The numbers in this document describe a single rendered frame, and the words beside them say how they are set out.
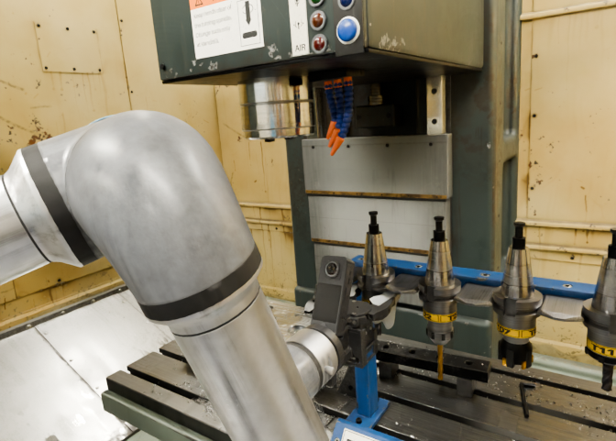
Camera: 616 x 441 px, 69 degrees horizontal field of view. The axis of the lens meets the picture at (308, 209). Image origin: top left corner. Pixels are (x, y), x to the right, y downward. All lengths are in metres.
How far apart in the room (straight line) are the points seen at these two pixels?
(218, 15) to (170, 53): 0.14
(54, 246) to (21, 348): 1.36
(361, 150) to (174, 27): 0.69
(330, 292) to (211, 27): 0.48
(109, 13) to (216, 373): 1.76
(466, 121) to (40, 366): 1.47
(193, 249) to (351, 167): 1.12
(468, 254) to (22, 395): 1.36
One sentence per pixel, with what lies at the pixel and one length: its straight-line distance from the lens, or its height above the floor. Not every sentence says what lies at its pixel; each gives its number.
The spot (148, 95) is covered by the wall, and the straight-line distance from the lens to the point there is 2.03.
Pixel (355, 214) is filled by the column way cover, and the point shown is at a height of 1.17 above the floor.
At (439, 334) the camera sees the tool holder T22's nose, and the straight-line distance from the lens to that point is 0.74.
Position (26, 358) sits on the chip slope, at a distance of 1.74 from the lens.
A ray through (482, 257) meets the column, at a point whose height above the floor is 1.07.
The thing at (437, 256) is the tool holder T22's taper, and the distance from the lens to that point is 0.70.
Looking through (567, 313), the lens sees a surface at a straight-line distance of 0.68.
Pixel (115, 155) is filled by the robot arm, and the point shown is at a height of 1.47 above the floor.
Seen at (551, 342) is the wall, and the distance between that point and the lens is 1.82.
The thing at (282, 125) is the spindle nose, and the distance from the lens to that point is 0.92.
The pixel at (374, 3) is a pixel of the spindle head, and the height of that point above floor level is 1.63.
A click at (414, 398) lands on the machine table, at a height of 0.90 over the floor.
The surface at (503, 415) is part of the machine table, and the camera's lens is 1.02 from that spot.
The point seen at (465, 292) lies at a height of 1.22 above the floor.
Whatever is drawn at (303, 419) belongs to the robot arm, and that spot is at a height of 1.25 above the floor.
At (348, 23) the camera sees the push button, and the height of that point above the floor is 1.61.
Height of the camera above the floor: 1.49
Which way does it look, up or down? 12 degrees down
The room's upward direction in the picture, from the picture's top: 4 degrees counter-clockwise
